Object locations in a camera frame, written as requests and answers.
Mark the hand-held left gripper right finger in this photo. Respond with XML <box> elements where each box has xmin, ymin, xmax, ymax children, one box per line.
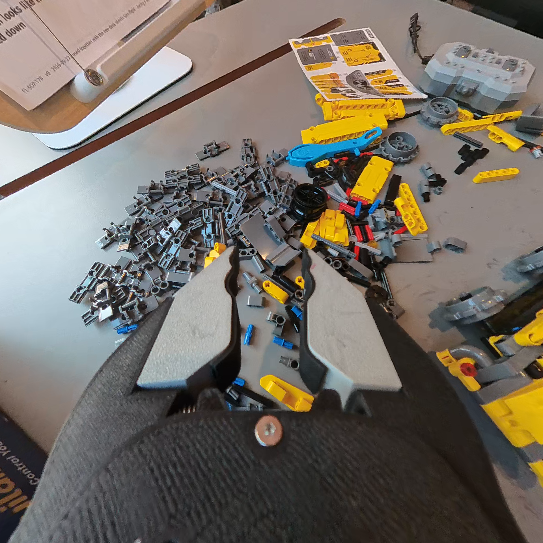
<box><xmin>298</xmin><ymin>249</ymin><xmax>403</xmax><ymax>411</ymax></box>

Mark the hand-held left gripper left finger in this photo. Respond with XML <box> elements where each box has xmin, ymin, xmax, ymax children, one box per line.
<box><xmin>136</xmin><ymin>245</ymin><xmax>243</xmax><ymax>392</ymax></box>

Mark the yellow curved panel brick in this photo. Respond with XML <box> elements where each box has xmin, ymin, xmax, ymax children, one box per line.
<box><xmin>259</xmin><ymin>374</ymin><xmax>315</xmax><ymax>413</ymax></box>
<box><xmin>204</xmin><ymin>242</ymin><xmax>226</xmax><ymax>269</ymax></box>

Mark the grey desk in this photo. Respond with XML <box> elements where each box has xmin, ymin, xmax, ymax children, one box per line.
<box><xmin>0</xmin><ymin>0</ymin><xmax>543</xmax><ymax>543</ymax></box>

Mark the dark grey flat panel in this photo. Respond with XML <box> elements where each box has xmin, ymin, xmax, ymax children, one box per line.
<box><xmin>395</xmin><ymin>240</ymin><xmax>435</xmax><ymax>264</ymax></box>

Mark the heap of yellow ribbed bricks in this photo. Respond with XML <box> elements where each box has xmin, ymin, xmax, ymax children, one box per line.
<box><xmin>299</xmin><ymin>209</ymin><xmax>351</xmax><ymax>249</ymax></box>

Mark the pile of dark grey track links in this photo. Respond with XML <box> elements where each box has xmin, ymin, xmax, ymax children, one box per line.
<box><xmin>69</xmin><ymin>138</ymin><xmax>299</xmax><ymax>327</ymax></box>

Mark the dark grey curved panel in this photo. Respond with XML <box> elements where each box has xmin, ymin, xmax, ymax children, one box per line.
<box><xmin>239</xmin><ymin>213</ymin><xmax>300</xmax><ymax>267</ymax></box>

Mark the black toy wheel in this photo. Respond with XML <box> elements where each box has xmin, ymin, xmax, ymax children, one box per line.
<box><xmin>290</xmin><ymin>182</ymin><xmax>330</xmax><ymax>222</ymax></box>

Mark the wide yellow holed beam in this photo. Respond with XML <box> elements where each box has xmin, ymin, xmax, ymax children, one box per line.
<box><xmin>394</xmin><ymin>182</ymin><xmax>430</xmax><ymax>237</ymax></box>

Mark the yellow flat panel brick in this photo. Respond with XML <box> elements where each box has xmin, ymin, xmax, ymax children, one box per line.
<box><xmin>349</xmin><ymin>155</ymin><xmax>395</xmax><ymax>203</ymax></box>

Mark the yellow toy vehicle model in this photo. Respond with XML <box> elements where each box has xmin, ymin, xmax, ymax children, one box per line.
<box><xmin>428</xmin><ymin>250</ymin><xmax>543</xmax><ymax>486</ymax></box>

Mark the blue brick separator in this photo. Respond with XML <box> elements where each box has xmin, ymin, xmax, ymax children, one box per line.
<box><xmin>287</xmin><ymin>128</ymin><xmax>383</xmax><ymax>167</ymax></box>

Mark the grey sprocket wheel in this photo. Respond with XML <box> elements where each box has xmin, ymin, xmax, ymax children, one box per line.
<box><xmin>420</xmin><ymin>96</ymin><xmax>462</xmax><ymax>129</ymax></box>
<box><xmin>379</xmin><ymin>131</ymin><xmax>420</xmax><ymax>164</ymax></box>

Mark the short yellow holed beam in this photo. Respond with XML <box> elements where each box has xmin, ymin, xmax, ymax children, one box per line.
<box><xmin>472</xmin><ymin>168</ymin><xmax>521</xmax><ymax>184</ymax></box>

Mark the long yellow panel brick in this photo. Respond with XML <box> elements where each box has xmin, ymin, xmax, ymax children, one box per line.
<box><xmin>300</xmin><ymin>114</ymin><xmax>389</xmax><ymax>146</ymax></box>

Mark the black cross connector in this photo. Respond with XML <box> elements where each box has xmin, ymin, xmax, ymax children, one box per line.
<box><xmin>453</xmin><ymin>144</ymin><xmax>489</xmax><ymax>175</ymax></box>

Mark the dark blue printed box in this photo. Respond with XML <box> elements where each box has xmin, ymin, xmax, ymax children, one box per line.
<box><xmin>0</xmin><ymin>409</ymin><xmax>48</xmax><ymax>527</ymax></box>

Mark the long thin yellow beam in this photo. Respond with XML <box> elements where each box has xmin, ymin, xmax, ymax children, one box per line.
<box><xmin>440</xmin><ymin>110</ymin><xmax>523</xmax><ymax>136</ymax></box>

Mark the yellow angled beam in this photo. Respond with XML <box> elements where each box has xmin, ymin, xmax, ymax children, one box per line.
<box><xmin>486</xmin><ymin>125</ymin><xmax>527</xmax><ymax>152</ymax></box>

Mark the yellow sticker sheet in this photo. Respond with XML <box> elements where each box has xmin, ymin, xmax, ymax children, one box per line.
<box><xmin>288</xmin><ymin>27</ymin><xmax>428</xmax><ymax>101</ymax></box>

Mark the grey battery box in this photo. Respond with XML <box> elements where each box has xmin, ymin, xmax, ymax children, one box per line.
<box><xmin>420</xmin><ymin>42</ymin><xmax>536</xmax><ymax>114</ymax></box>

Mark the printed instruction sheet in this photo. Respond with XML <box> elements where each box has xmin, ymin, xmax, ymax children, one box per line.
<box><xmin>0</xmin><ymin>0</ymin><xmax>172</xmax><ymax>112</ymax></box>

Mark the yellow beam frame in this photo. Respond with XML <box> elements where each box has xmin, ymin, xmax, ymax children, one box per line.
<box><xmin>315</xmin><ymin>93</ymin><xmax>406</xmax><ymax>122</ymax></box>

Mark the dark grey bracket brick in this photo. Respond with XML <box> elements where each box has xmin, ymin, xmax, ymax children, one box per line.
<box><xmin>514</xmin><ymin>103</ymin><xmax>543</xmax><ymax>137</ymax></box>

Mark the black cable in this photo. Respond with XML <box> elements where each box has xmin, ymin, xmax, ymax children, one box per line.
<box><xmin>408</xmin><ymin>13</ymin><xmax>430</xmax><ymax>65</ymax></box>

